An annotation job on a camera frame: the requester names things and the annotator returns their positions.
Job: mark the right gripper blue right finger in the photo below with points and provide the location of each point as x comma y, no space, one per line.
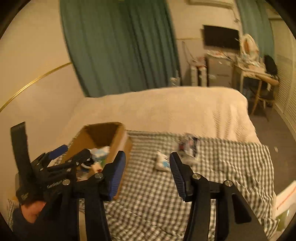
182,174

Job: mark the white louvered wardrobe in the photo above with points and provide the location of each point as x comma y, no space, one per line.
284,48

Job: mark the white vanity desk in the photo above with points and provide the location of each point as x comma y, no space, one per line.
239,73

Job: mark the white air conditioner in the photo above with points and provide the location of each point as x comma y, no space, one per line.
229,4

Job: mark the blue pill blister pack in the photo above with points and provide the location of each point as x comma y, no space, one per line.
100,155

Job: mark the green curtain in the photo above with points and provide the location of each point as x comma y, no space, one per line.
255,22
120,46

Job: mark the left hand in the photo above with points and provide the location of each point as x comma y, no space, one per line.
31,211

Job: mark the white tube with blue label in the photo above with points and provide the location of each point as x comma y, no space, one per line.
162,162

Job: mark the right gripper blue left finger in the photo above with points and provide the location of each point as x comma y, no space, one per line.
113,173

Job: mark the black bag on chair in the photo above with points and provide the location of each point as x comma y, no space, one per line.
270,65

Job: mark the black wall television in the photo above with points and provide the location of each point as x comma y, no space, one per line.
221,37

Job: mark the brown cardboard box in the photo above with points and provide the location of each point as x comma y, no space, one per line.
97,136

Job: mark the grey mini fridge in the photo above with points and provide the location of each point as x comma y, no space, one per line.
219,71

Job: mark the cream white bed quilt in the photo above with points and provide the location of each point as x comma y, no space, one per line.
213,112

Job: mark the wooden chair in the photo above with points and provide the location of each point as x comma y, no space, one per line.
265,93

